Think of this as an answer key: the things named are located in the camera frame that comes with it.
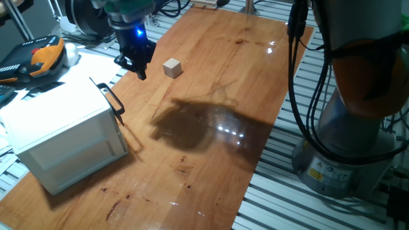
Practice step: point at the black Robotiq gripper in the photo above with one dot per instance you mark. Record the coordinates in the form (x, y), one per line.
(134, 41)

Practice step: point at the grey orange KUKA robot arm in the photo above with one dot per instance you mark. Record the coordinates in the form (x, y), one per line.
(361, 64)

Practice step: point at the white plastic drawer cabinet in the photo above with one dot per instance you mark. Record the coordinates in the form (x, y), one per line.
(48, 108)

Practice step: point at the light wooden cube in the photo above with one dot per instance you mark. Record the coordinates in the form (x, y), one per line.
(172, 67)

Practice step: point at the black filament spool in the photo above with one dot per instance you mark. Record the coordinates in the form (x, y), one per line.
(86, 16)

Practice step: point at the glossy brown wooden board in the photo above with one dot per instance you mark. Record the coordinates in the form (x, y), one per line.
(207, 96)

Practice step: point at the orange black teach pendant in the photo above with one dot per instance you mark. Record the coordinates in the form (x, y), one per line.
(38, 57)

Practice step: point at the grey metal pole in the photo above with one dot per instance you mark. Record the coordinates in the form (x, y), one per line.
(19, 19)

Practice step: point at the aluminium frame profile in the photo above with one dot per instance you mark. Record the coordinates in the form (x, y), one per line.
(249, 6)

